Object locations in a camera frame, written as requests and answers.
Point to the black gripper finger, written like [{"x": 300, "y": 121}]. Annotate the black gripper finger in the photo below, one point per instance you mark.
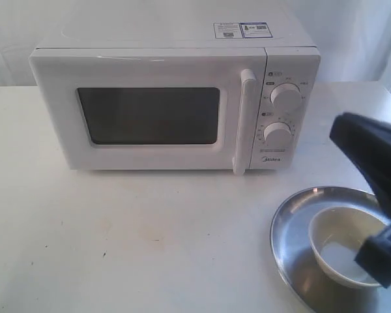
[
  {"x": 366, "y": 143},
  {"x": 374, "y": 256}
]

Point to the cream ceramic bowl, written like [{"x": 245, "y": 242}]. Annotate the cream ceramic bowl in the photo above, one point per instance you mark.
[{"x": 336, "y": 234}]

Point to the white microwave door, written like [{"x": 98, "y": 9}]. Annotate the white microwave door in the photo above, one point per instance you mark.
[{"x": 153, "y": 109}]

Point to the white microwave oven body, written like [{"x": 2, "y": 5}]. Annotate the white microwave oven body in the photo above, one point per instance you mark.
[{"x": 292, "y": 57}]

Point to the round stainless steel tray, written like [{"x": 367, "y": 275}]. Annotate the round stainless steel tray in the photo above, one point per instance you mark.
[{"x": 297, "y": 264}]

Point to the lower white control knob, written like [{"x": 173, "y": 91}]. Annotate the lower white control knob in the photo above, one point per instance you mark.
[{"x": 277, "y": 135}]

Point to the white control knob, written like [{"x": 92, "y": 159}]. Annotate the white control knob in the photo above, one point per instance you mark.
[
  {"x": 277, "y": 135},
  {"x": 286, "y": 97}
]

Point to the upper white control knob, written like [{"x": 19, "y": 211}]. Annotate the upper white control knob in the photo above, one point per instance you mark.
[{"x": 286, "y": 97}]

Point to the blue white warning sticker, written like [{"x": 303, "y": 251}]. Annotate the blue white warning sticker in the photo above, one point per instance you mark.
[{"x": 242, "y": 30}]

